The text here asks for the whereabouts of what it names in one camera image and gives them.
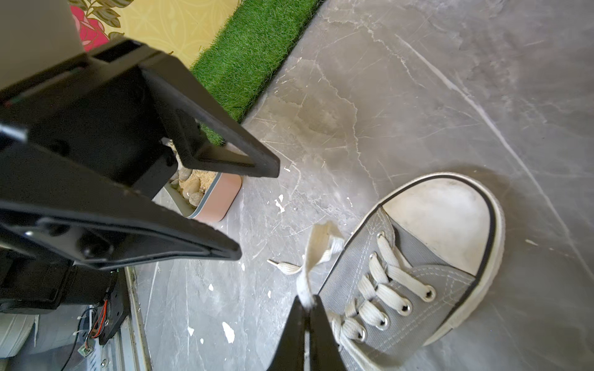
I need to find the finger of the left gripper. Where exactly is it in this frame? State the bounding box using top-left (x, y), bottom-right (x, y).
top-left (139, 54), bottom-right (280, 178)

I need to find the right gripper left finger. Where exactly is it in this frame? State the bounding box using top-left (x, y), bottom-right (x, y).
top-left (268, 297), bottom-right (309, 371)

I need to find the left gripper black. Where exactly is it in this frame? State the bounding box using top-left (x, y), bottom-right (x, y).
top-left (1, 40), bottom-right (242, 315)

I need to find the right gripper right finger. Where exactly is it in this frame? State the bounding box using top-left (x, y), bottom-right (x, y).
top-left (308, 295), bottom-right (346, 371)

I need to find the white shoelace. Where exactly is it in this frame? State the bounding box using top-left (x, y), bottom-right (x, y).
top-left (268, 222), bottom-right (437, 370)

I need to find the grey canvas sneaker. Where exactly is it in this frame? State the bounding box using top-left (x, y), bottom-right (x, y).
top-left (320, 173), bottom-right (505, 370)

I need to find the green artificial grass mat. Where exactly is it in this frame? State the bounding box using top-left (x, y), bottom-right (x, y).
top-left (190, 0), bottom-right (323, 123)

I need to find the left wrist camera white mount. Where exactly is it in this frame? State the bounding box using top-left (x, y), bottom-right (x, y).
top-left (0, 0), bottom-right (84, 89)

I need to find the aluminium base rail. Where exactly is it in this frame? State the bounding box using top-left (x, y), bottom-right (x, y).
top-left (59, 266), bottom-right (154, 371)

